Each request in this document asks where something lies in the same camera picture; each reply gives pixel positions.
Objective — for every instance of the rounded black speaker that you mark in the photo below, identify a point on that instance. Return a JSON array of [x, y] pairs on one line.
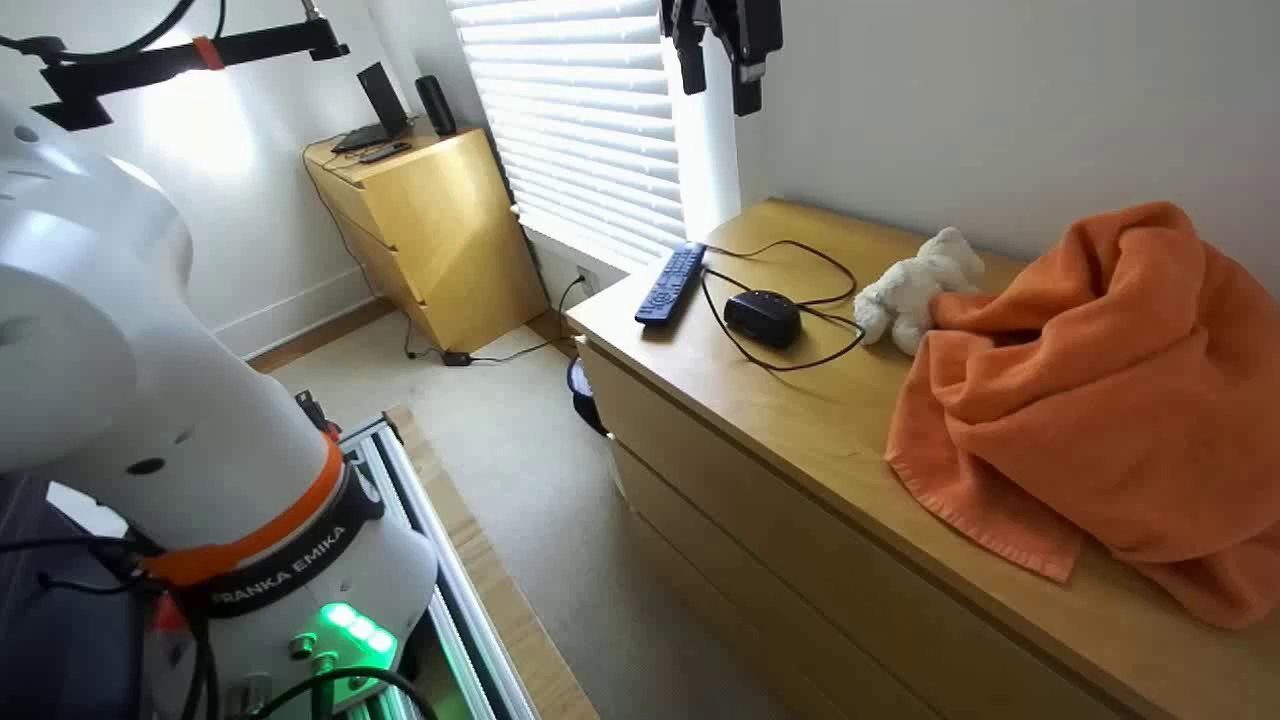
[[438, 107]]

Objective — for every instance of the flat black device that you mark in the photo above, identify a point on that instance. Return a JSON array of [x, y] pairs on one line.
[[362, 138]]

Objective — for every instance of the black object beside dresser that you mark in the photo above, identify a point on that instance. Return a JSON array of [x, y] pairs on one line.
[[580, 397]]

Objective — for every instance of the orange blanket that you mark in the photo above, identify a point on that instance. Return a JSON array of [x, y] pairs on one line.
[[1120, 400]]

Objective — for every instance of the aluminium robot stand frame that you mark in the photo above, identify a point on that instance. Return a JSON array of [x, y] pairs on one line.
[[443, 562]]

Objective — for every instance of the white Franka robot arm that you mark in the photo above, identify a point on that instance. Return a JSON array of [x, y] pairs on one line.
[[107, 334]]

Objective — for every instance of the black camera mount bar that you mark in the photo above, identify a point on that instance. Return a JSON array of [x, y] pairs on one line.
[[163, 66]]

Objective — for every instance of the small wooden dresser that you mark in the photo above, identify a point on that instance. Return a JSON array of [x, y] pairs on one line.
[[443, 241]]

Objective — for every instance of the black remote control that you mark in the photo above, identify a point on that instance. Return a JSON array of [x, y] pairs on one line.
[[671, 286]]

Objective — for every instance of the white plush toy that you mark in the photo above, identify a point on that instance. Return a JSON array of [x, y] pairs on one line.
[[904, 286]]

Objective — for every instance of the flat black speaker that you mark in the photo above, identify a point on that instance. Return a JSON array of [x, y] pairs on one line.
[[383, 97]]

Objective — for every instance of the large wooden dresser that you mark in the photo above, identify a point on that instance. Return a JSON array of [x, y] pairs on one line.
[[803, 441]]

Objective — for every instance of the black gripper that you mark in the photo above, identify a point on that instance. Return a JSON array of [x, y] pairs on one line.
[[752, 24]]

